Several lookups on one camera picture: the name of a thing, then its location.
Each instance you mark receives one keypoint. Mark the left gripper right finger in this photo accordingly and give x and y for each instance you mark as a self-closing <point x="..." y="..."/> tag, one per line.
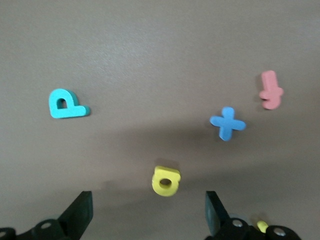
<point x="213" y="212"/>

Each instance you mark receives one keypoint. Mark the yellow foam letter k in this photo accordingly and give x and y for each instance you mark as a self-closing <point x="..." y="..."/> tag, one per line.
<point x="262" y="226"/>

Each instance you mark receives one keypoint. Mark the pink foam letter f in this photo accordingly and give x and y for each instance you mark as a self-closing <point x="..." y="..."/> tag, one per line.
<point x="271" y="95"/>

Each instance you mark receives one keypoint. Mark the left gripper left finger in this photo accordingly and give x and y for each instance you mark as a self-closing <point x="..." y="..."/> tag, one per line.
<point x="78" y="212"/>

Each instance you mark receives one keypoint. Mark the teal foam letter P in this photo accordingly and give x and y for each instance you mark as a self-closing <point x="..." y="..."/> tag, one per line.
<point x="70" y="112"/>

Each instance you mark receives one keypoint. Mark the yellow foam letter d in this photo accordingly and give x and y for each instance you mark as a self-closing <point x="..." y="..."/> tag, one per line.
<point x="157" y="186"/>

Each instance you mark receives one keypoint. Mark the brown table cover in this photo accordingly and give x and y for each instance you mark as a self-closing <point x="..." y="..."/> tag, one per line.
<point x="150" y="75"/>

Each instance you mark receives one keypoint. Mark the blue foam letter x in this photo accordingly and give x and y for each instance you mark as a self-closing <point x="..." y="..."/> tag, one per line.
<point x="227" y="124"/>

